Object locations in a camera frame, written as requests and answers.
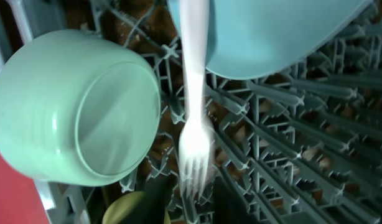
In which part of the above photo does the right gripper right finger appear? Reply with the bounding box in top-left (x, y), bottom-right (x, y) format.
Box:
top-left (213, 177), bottom-right (258, 224)

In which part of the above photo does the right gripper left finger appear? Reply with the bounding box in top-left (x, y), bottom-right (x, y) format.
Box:
top-left (119, 176), bottom-right (175, 224)

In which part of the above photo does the yellow plastic cup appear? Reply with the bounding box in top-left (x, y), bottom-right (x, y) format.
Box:
top-left (101, 190), bottom-right (172, 224)

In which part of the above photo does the white plastic fork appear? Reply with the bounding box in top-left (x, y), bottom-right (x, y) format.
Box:
top-left (178, 0), bottom-right (213, 198)

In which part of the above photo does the mint green bowl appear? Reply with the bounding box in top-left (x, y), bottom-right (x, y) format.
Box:
top-left (0, 29), bottom-right (161, 186)

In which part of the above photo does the light blue plate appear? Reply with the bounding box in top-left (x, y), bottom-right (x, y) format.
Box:
top-left (167, 0), bottom-right (369, 80)

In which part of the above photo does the grey dishwasher rack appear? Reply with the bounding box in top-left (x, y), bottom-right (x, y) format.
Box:
top-left (0, 0), bottom-right (382, 224)

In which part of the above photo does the red serving tray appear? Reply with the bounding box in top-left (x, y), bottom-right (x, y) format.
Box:
top-left (0, 155), bottom-right (49, 224)

